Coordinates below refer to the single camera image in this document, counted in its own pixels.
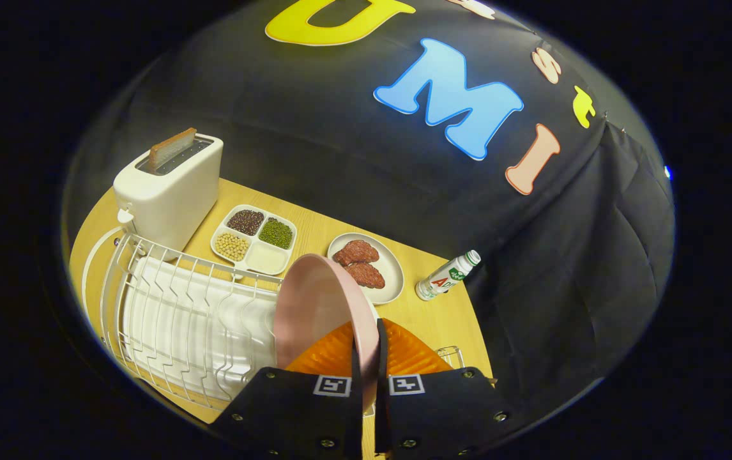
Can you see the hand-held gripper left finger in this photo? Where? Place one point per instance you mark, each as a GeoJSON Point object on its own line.
{"type": "Point", "coordinates": [302, 415]}

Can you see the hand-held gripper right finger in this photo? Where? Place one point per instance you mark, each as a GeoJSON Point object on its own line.
{"type": "Point", "coordinates": [442, 415]}

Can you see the pink plate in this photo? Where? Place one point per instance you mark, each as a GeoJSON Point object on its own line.
{"type": "Point", "coordinates": [315, 306]}

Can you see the beige plate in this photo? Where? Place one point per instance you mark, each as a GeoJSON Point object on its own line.
{"type": "Point", "coordinates": [393, 268]}

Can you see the white drip tray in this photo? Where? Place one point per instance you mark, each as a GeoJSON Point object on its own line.
{"type": "Point", "coordinates": [213, 338]}

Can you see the white and green drink bottle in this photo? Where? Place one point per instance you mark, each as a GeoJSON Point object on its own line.
{"type": "Point", "coordinates": [446, 278]}

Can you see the red meat piece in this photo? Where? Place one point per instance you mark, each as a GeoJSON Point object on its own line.
{"type": "Point", "coordinates": [356, 252]}
{"type": "Point", "coordinates": [366, 276]}

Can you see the white divided tray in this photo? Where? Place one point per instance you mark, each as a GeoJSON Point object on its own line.
{"type": "Point", "coordinates": [255, 240]}

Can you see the pile of yellow soybeans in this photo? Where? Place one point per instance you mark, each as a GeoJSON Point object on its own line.
{"type": "Point", "coordinates": [232, 246]}

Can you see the pile of green beans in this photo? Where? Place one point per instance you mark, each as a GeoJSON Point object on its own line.
{"type": "Point", "coordinates": [276, 234]}

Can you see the pile of dark red beans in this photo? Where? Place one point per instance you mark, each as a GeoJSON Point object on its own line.
{"type": "Point", "coordinates": [246, 222]}

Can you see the white toaster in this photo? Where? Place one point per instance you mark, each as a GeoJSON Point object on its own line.
{"type": "Point", "coordinates": [168, 198]}

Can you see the black backdrop cloth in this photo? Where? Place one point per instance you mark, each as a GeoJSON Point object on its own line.
{"type": "Point", "coordinates": [340, 160]}

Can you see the brown toast slice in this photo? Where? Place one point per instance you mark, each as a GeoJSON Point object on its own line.
{"type": "Point", "coordinates": [171, 148]}

